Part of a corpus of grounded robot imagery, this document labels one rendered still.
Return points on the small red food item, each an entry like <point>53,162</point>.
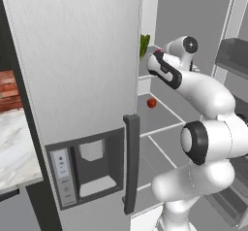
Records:
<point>158,50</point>

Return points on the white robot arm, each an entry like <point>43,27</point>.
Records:
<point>206,95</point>

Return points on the grey fridge door with dispenser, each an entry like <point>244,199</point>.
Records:
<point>77,63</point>

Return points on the green leafy vegetable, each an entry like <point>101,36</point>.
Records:
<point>144,45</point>

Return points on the red round fruit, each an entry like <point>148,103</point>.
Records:
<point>151,103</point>

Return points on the dark grey door bin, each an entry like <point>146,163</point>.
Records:
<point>233,55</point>
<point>231,199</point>

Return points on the grey fridge body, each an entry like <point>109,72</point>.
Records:
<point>193,11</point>

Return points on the open grey fridge door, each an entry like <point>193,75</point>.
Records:
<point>237,11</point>

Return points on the grey base cabinet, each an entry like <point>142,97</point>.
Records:
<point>14,214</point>

